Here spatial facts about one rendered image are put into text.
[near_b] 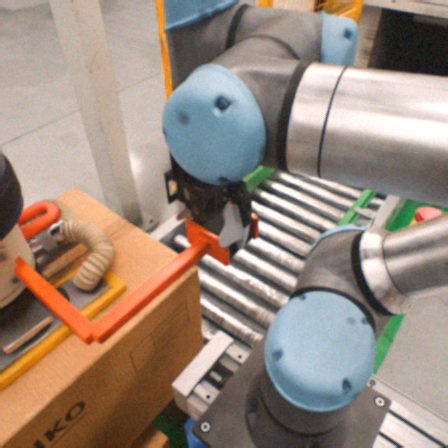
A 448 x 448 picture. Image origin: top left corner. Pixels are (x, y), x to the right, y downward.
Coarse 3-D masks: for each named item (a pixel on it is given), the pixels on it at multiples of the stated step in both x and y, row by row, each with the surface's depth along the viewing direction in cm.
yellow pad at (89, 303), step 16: (64, 288) 66; (80, 288) 66; (96, 288) 67; (112, 288) 67; (80, 304) 64; (96, 304) 65; (32, 336) 60; (48, 336) 60; (64, 336) 61; (0, 352) 58; (16, 352) 58; (32, 352) 58; (48, 352) 60; (0, 368) 56; (16, 368) 57; (0, 384) 55
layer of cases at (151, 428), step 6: (150, 426) 102; (144, 432) 101; (150, 432) 101; (156, 432) 101; (162, 432) 101; (138, 438) 100; (144, 438) 100; (150, 438) 100; (156, 438) 100; (162, 438) 100; (132, 444) 99; (138, 444) 99; (144, 444) 99; (150, 444) 99; (156, 444) 99; (162, 444) 99; (168, 444) 102
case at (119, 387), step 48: (144, 240) 78; (192, 288) 75; (144, 336) 69; (192, 336) 86; (48, 384) 57; (96, 384) 63; (144, 384) 78; (0, 432) 52; (48, 432) 58; (96, 432) 71
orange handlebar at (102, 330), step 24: (24, 216) 63; (48, 216) 63; (24, 264) 55; (168, 264) 56; (192, 264) 57; (48, 288) 52; (144, 288) 52; (72, 312) 49; (120, 312) 50; (96, 336) 47
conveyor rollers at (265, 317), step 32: (256, 192) 174; (288, 192) 174; (320, 192) 174; (352, 192) 174; (288, 224) 159; (320, 224) 160; (288, 256) 145; (224, 288) 134; (256, 288) 135; (288, 288) 138; (224, 320) 125
